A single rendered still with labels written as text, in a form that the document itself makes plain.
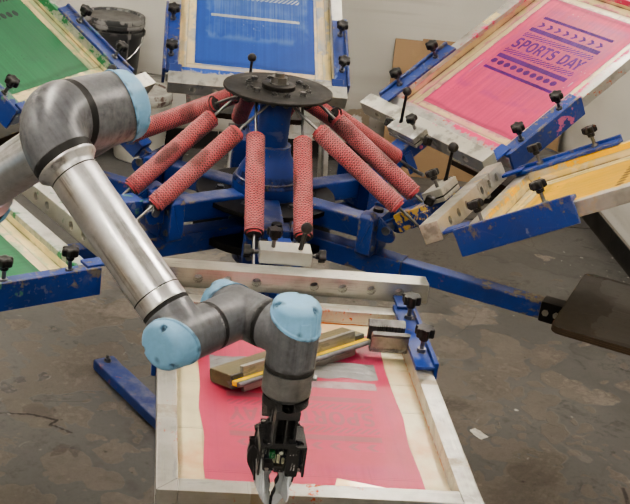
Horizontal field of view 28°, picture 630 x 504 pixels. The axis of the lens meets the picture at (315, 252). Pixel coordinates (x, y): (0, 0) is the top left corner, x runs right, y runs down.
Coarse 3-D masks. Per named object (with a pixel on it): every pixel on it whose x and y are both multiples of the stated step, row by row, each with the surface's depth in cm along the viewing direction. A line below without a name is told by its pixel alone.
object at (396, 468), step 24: (360, 360) 276; (312, 384) 263; (336, 384) 264; (360, 384) 266; (384, 384) 267; (384, 408) 258; (384, 432) 249; (312, 456) 237; (336, 456) 238; (360, 456) 240; (384, 456) 241; (408, 456) 242; (360, 480) 232; (384, 480) 233; (408, 480) 234
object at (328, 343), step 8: (336, 336) 272; (344, 336) 274; (352, 336) 275; (320, 344) 269; (328, 344) 271; (336, 344) 272; (352, 352) 276; (256, 360) 258; (264, 360) 258; (328, 360) 271; (336, 360) 273; (240, 368) 255; (248, 368) 256; (256, 368) 257; (256, 384) 258
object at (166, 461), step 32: (352, 320) 291; (160, 384) 248; (416, 384) 265; (160, 416) 237; (448, 416) 251; (160, 448) 227; (448, 448) 240; (160, 480) 218; (192, 480) 219; (224, 480) 220; (448, 480) 235
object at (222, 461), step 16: (224, 352) 271; (240, 352) 272; (256, 352) 273; (208, 368) 264; (208, 384) 258; (208, 400) 252; (224, 400) 252; (208, 416) 246; (224, 416) 247; (208, 432) 241; (224, 432) 241; (208, 448) 235; (224, 448) 236; (240, 448) 237; (208, 464) 230; (224, 464) 231; (240, 464) 232; (240, 480) 227; (272, 480) 228; (304, 480) 230
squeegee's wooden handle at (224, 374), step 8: (344, 328) 282; (320, 336) 276; (328, 336) 276; (360, 336) 277; (264, 352) 267; (240, 360) 262; (248, 360) 262; (216, 368) 257; (224, 368) 257; (232, 368) 257; (216, 376) 257; (224, 376) 255; (232, 376) 253; (240, 376) 255; (224, 384) 255
